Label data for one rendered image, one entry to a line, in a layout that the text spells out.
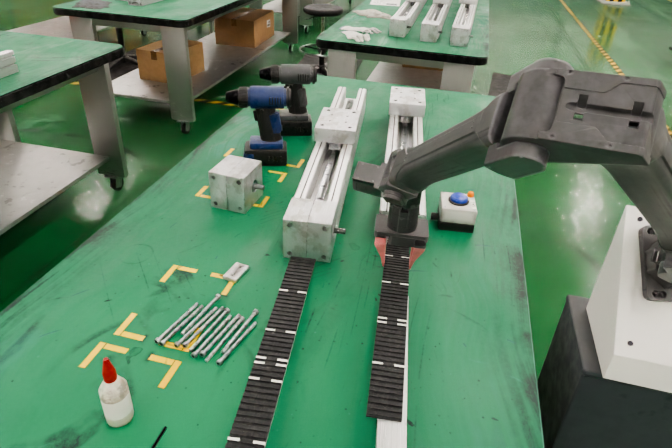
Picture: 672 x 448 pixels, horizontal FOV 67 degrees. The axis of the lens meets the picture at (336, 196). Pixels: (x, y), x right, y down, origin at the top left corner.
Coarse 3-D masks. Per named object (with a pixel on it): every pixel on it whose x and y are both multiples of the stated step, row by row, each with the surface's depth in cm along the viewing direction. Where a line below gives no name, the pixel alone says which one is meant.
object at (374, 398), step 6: (372, 396) 74; (378, 396) 74; (384, 396) 74; (390, 396) 74; (396, 396) 74; (372, 402) 73; (378, 402) 73; (384, 402) 73; (390, 402) 73; (396, 402) 73; (402, 402) 73; (402, 408) 73
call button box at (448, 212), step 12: (444, 192) 122; (444, 204) 117; (456, 204) 117; (468, 204) 117; (432, 216) 121; (444, 216) 117; (456, 216) 116; (468, 216) 116; (444, 228) 118; (456, 228) 118; (468, 228) 117
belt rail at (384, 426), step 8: (384, 424) 70; (392, 424) 70; (400, 424) 71; (376, 432) 72; (384, 432) 69; (392, 432) 69; (400, 432) 70; (376, 440) 69; (384, 440) 68; (392, 440) 68; (400, 440) 68
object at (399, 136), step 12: (396, 120) 154; (420, 120) 155; (396, 132) 146; (408, 132) 156; (420, 132) 147; (396, 144) 139; (408, 144) 149; (384, 204) 111; (420, 204) 112; (420, 216) 108
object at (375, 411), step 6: (372, 408) 72; (378, 408) 72; (384, 408) 72; (390, 408) 72; (396, 408) 73; (366, 414) 71; (372, 414) 71; (378, 414) 71; (384, 414) 71; (390, 414) 71; (396, 414) 72; (396, 420) 71
